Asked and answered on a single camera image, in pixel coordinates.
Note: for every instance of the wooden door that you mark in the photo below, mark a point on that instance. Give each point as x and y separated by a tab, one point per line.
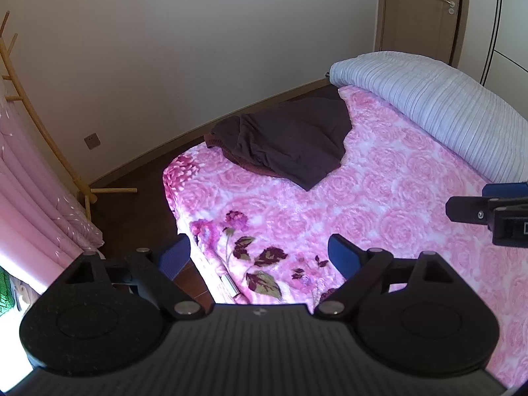
416	29

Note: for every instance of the dark purple sweater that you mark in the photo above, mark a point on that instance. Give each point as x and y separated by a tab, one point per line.
297	140

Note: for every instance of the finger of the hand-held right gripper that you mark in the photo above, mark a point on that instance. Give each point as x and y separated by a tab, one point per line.
507	189
466	210

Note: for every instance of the pink curtain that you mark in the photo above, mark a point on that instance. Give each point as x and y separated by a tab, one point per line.
37	198

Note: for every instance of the pink floral blanket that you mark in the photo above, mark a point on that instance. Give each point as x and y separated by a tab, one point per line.
371	198

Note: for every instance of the white wardrobe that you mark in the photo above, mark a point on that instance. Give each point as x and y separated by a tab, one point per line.
511	29

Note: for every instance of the beige wall outlet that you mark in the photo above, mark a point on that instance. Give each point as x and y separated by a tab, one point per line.
91	141

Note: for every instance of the wooden clothes rack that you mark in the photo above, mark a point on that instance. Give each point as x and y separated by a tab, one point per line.
45	132

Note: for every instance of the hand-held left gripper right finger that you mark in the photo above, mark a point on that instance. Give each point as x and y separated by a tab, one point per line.
344	255

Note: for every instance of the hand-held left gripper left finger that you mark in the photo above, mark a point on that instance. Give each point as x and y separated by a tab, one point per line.
175	255

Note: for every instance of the maroon garment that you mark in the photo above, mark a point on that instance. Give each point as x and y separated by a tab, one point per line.
251	167

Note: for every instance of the lavender striped quilt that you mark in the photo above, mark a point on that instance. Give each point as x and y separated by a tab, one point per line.
433	95

